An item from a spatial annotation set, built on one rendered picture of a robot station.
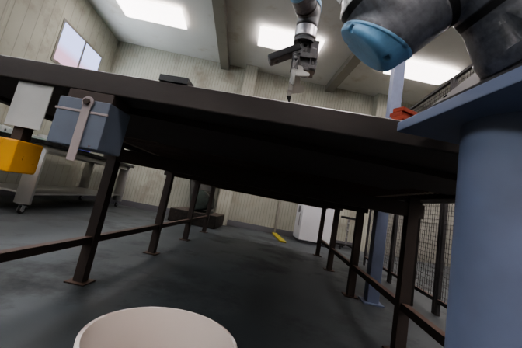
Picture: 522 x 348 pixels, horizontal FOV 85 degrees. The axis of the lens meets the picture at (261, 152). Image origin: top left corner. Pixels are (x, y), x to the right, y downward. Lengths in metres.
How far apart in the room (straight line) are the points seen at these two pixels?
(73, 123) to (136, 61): 7.03
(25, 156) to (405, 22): 0.90
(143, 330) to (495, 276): 0.70
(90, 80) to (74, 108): 0.08
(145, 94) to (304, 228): 5.46
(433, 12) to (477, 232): 0.33
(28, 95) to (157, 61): 6.80
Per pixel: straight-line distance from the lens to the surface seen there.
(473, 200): 0.52
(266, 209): 6.74
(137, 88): 0.80
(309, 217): 6.05
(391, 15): 0.54
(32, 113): 0.95
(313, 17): 1.07
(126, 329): 0.82
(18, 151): 0.92
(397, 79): 3.11
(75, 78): 0.90
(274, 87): 7.27
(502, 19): 0.60
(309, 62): 0.99
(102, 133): 0.79
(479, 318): 0.51
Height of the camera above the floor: 0.67
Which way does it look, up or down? 10 degrees up
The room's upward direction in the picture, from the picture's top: 11 degrees clockwise
